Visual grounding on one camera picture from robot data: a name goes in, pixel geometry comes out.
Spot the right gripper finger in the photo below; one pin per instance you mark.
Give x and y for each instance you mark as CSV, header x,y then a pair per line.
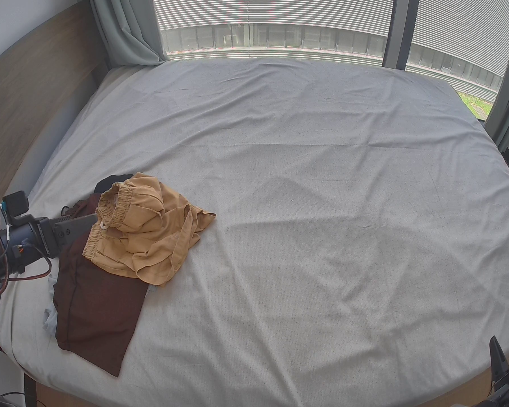
x,y
500,367

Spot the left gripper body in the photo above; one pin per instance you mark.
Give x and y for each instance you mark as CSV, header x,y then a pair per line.
x,y
42,238

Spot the tan shorts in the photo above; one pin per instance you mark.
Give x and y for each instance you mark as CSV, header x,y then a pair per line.
x,y
152,235

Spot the bed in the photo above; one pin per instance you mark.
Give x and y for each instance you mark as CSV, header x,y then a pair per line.
x,y
301,185

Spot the black garment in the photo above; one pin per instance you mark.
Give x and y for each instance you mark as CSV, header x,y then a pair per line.
x,y
108,183

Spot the brown garment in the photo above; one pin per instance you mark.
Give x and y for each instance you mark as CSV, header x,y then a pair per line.
x,y
97,312

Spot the window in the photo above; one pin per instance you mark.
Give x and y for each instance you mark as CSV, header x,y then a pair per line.
x,y
401,15

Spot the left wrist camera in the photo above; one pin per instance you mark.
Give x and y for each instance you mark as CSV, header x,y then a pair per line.
x,y
16,204

